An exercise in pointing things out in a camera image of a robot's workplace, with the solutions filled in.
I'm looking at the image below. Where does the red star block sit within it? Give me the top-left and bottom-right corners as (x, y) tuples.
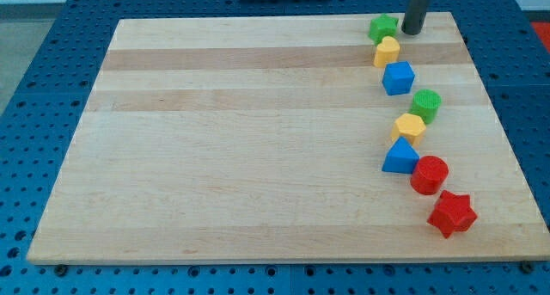
(427, 190), (478, 238)

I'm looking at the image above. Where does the blue cube block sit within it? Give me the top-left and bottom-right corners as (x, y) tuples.
(382, 61), (415, 95)

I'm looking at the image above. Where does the light wooden board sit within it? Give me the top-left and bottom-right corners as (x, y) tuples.
(27, 12), (549, 265)

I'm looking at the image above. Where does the yellow heart block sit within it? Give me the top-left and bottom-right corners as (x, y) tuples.
(373, 36), (400, 68)

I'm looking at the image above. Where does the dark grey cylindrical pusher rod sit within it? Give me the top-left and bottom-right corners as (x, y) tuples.
(401, 0), (431, 35)

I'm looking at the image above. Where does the green star block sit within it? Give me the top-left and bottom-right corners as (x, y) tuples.
(369, 14), (399, 45)

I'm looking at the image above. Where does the blue triangle block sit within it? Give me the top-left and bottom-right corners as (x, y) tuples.
(382, 137), (420, 174)

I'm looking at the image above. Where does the yellow hexagon block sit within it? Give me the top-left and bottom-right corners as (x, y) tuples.
(390, 114), (427, 148)

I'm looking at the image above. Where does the green cylinder block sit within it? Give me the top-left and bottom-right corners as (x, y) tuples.
(408, 89), (443, 125)

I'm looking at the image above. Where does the red cylinder block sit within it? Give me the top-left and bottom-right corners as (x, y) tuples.
(410, 156), (449, 195)

